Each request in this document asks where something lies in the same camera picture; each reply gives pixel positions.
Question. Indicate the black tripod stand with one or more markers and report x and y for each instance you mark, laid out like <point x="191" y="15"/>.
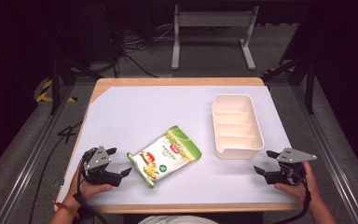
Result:
<point x="309" y="90"/>
<point x="55" y="87"/>

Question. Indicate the green and white snack bag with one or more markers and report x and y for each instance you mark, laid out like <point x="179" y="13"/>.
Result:
<point x="163" y="155"/>

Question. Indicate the grey metal table frame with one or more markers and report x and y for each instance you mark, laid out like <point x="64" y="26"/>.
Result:
<point x="176" y="53"/>

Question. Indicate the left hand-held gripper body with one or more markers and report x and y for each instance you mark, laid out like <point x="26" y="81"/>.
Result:
<point x="99" y="176"/>

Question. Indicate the person's light clothing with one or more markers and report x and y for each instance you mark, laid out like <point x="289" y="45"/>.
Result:
<point x="177" y="220"/>

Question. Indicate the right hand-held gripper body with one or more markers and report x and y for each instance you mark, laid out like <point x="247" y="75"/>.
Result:
<point x="287" y="175"/>

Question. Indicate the yellow and black striped tape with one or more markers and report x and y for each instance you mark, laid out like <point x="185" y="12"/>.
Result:
<point x="45" y="90"/>

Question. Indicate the white divided plastic bin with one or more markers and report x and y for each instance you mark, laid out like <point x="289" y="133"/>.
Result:
<point x="236" y="130"/>

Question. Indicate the person's left hand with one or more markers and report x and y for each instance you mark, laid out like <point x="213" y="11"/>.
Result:
<point x="85" y="191"/>

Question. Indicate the aluminium floor rail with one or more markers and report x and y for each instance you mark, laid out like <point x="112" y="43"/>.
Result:
<point x="329" y="149"/>
<point x="34" y="161"/>

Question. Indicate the person's right hand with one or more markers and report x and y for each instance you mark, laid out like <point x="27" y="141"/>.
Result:
<point x="304" y="191"/>

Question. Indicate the white table mat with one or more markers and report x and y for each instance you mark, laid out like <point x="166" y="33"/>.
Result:
<point x="155" y="112"/>

